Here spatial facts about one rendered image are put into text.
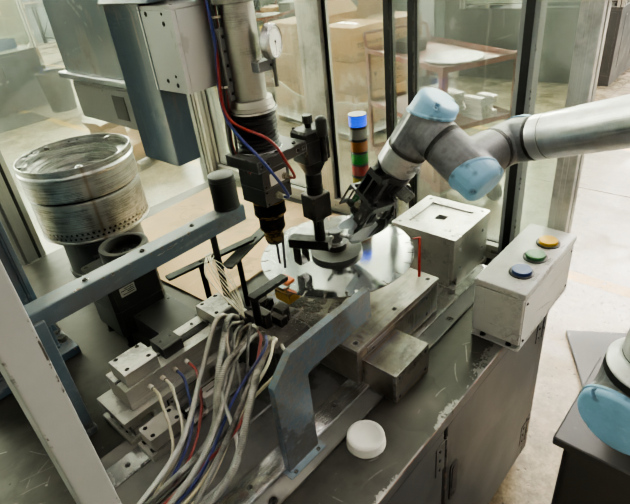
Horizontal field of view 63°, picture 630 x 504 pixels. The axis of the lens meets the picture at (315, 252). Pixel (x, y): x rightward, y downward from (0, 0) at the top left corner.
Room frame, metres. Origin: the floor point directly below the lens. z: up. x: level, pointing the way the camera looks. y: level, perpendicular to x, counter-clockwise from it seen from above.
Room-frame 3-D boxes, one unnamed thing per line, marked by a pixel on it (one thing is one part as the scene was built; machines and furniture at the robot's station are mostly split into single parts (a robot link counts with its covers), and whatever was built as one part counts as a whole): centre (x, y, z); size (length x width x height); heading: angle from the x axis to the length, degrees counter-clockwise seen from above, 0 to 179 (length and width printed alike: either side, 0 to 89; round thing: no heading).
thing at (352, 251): (0.95, -0.05, 0.96); 0.11 x 0.11 x 0.03
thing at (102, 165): (1.37, 0.62, 0.93); 0.31 x 0.31 x 0.36
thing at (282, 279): (0.81, 0.09, 0.95); 0.10 x 0.03 x 0.07; 134
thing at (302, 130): (0.88, -0.01, 1.17); 0.06 x 0.05 x 0.20; 125
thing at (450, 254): (1.14, -0.33, 0.82); 0.18 x 0.18 x 0.15; 44
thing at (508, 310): (0.92, -0.46, 0.82); 0.28 x 0.11 x 0.15; 134
